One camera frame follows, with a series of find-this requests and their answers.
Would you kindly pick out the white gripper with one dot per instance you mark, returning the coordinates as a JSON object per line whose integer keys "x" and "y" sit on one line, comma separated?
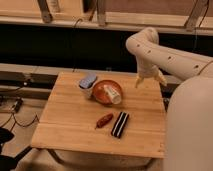
{"x": 146, "y": 69}

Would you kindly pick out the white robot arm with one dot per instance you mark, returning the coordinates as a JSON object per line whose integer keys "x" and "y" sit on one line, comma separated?
{"x": 189, "y": 121}

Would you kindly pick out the white paper cup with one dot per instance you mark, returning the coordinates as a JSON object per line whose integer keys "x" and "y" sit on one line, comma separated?
{"x": 113, "y": 94}

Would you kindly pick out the black white striped block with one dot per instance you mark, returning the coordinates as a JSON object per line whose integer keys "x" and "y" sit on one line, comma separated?
{"x": 119, "y": 125}

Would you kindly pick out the orange bowl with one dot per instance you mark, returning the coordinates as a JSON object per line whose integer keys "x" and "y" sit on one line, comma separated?
{"x": 100, "y": 95}

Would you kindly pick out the red sausage toy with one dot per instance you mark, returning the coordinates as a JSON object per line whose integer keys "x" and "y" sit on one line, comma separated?
{"x": 104, "y": 120}

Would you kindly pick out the wooden table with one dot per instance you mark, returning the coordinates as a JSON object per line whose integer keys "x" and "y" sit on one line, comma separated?
{"x": 68, "y": 120}

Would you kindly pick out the black power adapter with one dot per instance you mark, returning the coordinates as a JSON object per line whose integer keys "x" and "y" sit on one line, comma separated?
{"x": 16, "y": 106}

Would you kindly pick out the black object bottom left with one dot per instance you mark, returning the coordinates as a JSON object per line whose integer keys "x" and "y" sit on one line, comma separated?
{"x": 9, "y": 157}

